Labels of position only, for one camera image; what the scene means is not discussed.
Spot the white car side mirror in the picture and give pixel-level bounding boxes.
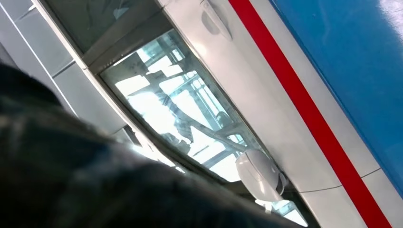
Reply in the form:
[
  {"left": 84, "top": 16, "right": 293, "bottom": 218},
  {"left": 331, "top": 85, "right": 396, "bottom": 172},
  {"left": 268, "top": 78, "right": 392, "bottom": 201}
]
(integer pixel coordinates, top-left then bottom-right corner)
[{"left": 235, "top": 149, "right": 288, "bottom": 204}]

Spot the white car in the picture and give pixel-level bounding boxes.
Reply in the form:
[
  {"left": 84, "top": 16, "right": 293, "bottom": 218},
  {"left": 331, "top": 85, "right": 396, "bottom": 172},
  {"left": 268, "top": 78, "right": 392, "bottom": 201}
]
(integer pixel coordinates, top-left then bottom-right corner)
[{"left": 41, "top": 0, "right": 403, "bottom": 228}]

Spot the white car door handle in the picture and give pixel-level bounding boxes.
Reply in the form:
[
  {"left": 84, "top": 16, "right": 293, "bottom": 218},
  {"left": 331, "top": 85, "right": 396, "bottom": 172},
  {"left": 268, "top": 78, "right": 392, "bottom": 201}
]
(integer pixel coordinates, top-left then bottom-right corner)
[{"left": 200, "top": 0, "right": 234, "bottom": 41}]

